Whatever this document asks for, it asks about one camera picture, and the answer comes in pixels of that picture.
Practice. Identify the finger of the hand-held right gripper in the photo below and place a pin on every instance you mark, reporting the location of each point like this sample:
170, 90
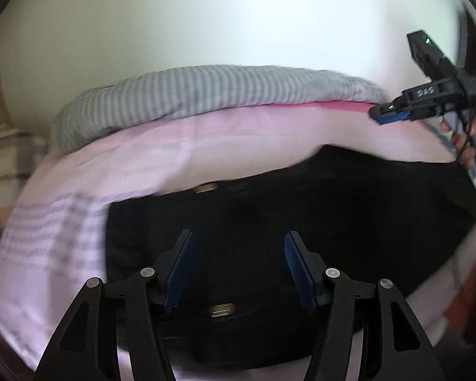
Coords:
384, 109
392, 119

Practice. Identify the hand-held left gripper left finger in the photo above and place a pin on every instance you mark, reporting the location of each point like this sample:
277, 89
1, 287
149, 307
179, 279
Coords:
178, 274

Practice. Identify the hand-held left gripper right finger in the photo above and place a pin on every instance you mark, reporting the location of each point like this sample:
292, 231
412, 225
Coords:
297, 270

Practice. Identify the black pants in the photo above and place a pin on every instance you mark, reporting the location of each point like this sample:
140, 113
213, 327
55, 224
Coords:
242, 214

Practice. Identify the person's right hand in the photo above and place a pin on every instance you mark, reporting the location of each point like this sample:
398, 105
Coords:
466, 151

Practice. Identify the pink checked bedsheet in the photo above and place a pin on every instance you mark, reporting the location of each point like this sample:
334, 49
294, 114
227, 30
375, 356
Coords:
103, 154

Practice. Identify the grey white striped blanket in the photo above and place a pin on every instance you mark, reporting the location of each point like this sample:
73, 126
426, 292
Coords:
202, 87

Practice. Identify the beige plaid pillow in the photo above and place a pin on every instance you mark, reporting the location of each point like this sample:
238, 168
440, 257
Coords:
4, 158

